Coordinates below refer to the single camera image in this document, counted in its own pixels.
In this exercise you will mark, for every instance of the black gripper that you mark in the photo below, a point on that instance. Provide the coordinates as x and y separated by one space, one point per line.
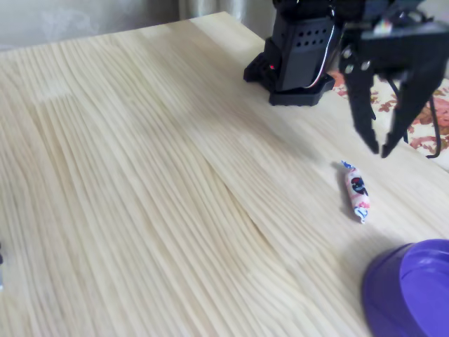
400 49

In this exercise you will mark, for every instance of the white candy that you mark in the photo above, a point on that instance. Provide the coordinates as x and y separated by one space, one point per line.
357 191

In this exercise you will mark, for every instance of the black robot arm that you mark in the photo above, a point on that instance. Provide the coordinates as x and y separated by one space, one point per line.
298 56

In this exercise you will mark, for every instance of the purple plastic bowl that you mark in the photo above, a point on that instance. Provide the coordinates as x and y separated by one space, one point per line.
403 291

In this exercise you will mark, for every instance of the floral patterned cloth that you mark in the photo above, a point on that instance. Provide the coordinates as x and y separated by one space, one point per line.
426 140

